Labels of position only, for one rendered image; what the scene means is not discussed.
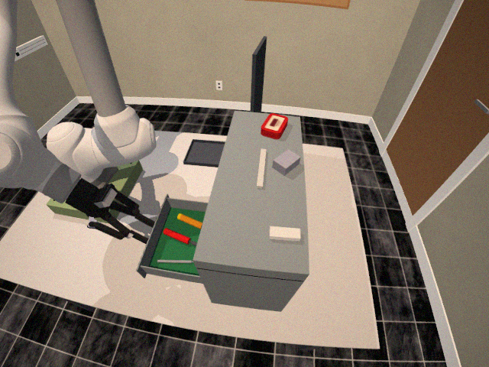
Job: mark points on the orange cylinder with yellow end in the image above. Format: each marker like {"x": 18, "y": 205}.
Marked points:
{"x": 190, "y": 221}

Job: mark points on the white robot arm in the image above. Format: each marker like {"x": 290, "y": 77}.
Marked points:
{"x": 120, "y": 136}

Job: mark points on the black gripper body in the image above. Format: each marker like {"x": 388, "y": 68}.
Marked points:
{"x": 81, "y": 196}

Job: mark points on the grey tool chest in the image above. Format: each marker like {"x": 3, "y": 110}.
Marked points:
{"x": 237, "y": 262}

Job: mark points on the black flat panel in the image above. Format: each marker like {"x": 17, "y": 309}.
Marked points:
{"x": 257, "y": 75}

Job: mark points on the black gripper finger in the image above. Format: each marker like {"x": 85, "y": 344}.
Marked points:
{"x": 133, "y": 211}
{"x": 94, "y": 224}

